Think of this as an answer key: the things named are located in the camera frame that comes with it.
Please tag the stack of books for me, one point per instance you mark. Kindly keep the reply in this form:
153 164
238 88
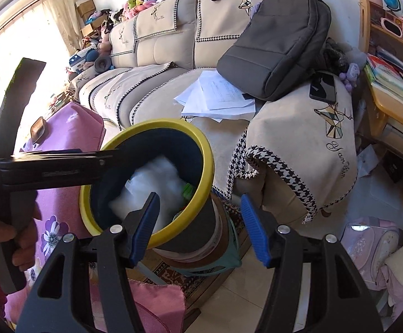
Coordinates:
392 76

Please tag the pink cloth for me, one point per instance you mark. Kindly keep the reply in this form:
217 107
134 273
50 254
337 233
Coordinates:
159 305

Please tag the purple plush toy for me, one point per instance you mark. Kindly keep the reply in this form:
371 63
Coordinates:
350 76

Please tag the brown cardboard box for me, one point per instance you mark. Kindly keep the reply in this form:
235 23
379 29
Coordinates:
85 7
92 27

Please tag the star patterned suitcase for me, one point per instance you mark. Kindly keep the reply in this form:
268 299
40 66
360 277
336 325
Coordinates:
81 60

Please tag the pink school bag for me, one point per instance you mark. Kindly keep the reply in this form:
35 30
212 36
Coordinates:
371 246

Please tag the purple floral tablecloth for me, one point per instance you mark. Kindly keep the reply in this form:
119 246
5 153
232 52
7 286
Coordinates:
66 135

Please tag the teal plastic stool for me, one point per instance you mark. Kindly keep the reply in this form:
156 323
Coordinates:
234 249

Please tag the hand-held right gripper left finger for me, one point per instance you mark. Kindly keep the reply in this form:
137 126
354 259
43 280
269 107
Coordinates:
146 222

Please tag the loose white papers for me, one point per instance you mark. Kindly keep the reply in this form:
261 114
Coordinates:
215 97

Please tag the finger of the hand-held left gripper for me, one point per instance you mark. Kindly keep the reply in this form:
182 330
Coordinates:
66 170
21 93

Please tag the blue globe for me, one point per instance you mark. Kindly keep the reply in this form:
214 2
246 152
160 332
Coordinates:
391 0

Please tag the yellow wooden desk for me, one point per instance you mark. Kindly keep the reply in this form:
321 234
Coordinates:
388 114

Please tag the yellow rimmed dark bin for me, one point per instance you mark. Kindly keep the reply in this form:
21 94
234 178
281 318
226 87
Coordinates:
194 138

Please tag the brown plastic tray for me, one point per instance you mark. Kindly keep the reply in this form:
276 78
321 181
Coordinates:
38 130

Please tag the beige sofa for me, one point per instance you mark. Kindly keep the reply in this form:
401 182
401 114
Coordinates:
159 41

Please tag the grey backpack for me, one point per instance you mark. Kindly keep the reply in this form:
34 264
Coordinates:
277 48

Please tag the cream embroidered curtain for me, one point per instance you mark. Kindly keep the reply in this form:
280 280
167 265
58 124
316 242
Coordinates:
59 14

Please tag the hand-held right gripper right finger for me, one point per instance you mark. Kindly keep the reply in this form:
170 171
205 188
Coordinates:
255 229

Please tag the black smartphone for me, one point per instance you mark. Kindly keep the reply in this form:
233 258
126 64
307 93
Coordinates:
322 88

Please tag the dark round cushion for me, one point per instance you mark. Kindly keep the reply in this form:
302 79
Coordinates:
100 65

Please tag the row of plush toys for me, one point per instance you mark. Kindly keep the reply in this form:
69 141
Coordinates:
135 3

